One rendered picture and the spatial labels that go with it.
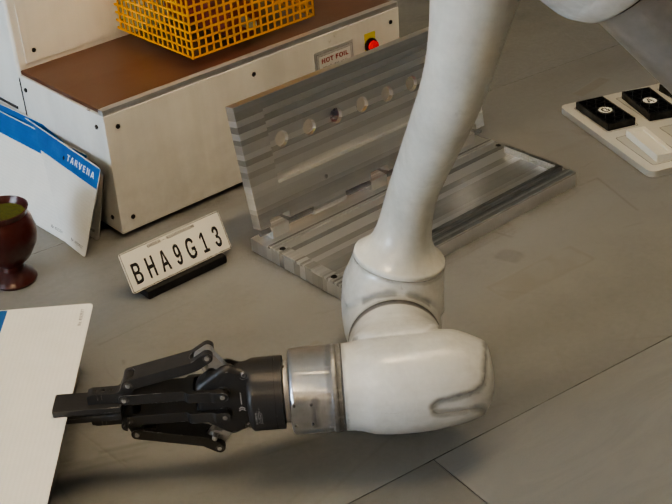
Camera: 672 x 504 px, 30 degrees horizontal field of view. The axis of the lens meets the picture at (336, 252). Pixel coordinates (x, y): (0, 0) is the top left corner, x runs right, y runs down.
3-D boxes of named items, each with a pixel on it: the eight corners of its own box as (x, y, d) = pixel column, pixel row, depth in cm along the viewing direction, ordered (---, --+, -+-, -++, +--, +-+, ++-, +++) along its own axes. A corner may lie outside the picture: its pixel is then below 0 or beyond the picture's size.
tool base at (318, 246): (351, 306, 159) (350, 282, 157) (251, 250, 173) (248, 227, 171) (575, 185, 183) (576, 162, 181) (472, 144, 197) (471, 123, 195)
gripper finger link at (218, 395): (228, 404, 127) (227, 392, 126) (118, 410, 127) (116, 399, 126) (230, 381, 130) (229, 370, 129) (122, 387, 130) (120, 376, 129)
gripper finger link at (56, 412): (121, 413, 127) (120, 407, 127) (52, 418, 127) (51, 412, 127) (124, 395, 130) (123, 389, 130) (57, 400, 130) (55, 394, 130)
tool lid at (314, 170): (232, 107, 162) (224, 106, 164) (263, 241, 169) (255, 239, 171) (467, 14, 186) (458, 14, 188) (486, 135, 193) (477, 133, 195)
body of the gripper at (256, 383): (283, 379, 123) (189, 387, 123) (290, 447, 128) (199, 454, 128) (282, 336, 130) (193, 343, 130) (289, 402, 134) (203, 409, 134)
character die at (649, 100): (649, 121, 197) (650, 114, 197) (621, 98, 206) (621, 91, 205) (678, 116, 198) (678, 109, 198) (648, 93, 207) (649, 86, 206)
